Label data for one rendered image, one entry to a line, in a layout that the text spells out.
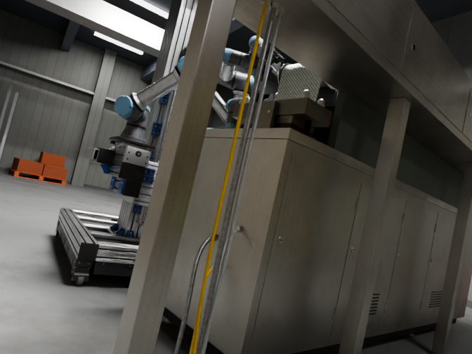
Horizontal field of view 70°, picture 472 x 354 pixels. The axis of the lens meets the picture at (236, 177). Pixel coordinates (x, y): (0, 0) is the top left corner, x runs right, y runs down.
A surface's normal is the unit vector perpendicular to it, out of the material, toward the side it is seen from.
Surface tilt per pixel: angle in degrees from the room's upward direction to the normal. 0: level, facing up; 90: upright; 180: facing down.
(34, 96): 90
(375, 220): 90
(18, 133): 90
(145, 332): 90
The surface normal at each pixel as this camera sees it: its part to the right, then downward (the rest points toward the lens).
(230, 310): -0.73, -0.21
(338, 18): 0.65, 0.10
